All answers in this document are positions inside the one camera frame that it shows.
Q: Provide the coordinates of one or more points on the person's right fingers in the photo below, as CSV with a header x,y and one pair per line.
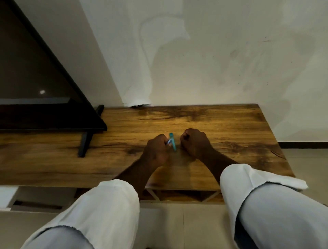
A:
x,y
185,138

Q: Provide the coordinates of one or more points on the black flat screen television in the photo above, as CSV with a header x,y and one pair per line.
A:
x,y
38,71

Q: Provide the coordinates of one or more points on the wooden console table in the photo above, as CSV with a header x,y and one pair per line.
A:
x,y
143,143

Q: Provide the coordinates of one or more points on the person's left hand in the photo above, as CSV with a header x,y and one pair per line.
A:
x,y
155,150

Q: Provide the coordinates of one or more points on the person's right hand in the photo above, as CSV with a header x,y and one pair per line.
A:
x,y
196,145

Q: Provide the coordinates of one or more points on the teal pen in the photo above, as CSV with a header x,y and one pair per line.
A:
x,y
173,142

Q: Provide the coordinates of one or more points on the person's left fingers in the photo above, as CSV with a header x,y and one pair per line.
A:
x,y
164,139

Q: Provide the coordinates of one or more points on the white table frame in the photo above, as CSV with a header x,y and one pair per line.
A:
x,y
179,193

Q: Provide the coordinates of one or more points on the black television stand leg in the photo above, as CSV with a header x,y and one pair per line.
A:
x,y
88,133

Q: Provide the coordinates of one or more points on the person's left forearm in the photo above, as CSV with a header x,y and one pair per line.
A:
x,y
107,205

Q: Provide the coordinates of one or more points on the person's right forearm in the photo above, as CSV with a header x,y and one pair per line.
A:
x,y
258,202

